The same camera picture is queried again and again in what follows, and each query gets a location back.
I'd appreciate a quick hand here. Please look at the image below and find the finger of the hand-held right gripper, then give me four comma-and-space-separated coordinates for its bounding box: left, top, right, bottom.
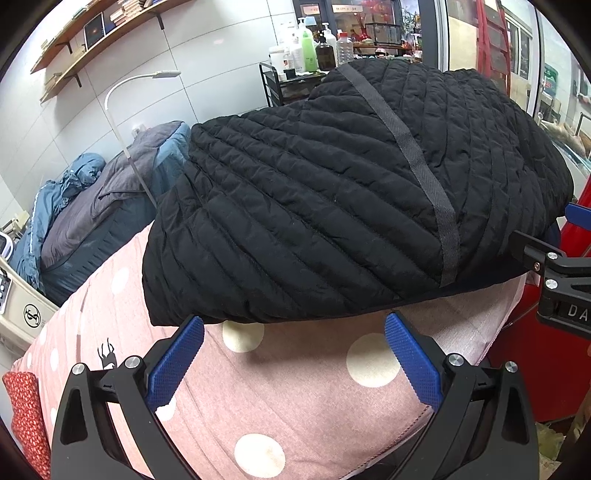
566, 202, 591, 228
508, 230, 591, 278

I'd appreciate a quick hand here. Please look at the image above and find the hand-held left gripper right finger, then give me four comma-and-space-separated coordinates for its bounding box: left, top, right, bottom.
384, 311, 541, 480

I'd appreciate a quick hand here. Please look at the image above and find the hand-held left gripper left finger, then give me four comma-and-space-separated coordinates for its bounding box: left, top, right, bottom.
50, 315, 206, 480

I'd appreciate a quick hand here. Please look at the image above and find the black quilted jacket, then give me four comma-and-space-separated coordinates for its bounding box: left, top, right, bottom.
142, 59, 574, 326

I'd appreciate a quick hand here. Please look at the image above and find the red container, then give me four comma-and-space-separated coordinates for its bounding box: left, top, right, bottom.
480, 203, 591, 423

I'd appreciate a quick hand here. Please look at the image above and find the pink polka dot blanket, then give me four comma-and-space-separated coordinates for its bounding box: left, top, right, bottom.
9, 222, 529, 480

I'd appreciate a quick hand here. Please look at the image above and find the red floral cloth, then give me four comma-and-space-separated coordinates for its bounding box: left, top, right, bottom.
2, 370, 51, 480

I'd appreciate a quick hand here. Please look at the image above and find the beige appliance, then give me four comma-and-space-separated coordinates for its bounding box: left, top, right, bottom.
0, 233, 61, 352

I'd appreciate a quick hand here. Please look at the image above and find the dark grey padded garment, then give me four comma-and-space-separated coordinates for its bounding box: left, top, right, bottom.
41, 121, 192, 306

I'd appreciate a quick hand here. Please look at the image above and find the red metal rack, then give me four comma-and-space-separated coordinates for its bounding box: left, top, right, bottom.
478, 0, 511, 81

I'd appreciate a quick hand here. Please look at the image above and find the blue padded jacket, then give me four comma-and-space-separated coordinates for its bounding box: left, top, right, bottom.
10, 154, 107, 291

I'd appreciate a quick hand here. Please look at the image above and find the white floor lamp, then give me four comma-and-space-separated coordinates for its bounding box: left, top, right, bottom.
104, 69, 182, 208

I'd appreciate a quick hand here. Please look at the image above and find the glass tank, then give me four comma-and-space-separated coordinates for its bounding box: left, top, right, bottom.
367, 21, 403, 46

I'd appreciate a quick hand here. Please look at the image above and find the black metal cart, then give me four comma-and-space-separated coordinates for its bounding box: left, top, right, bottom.
259, 61, 333, 109

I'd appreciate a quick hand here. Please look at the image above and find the group of toiletry bottles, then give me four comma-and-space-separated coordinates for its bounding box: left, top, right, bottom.
269, 16, 355, 75

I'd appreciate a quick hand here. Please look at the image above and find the black framed picture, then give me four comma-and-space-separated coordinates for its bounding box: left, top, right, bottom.
83, 13, 106, 49

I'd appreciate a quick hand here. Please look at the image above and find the row of books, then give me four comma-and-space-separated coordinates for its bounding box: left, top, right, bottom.
111, 0, 153, 26

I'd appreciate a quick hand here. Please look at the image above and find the wooden wall shelf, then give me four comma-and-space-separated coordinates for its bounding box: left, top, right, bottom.
39, 14, 167, 103
30, 0, 195, 75

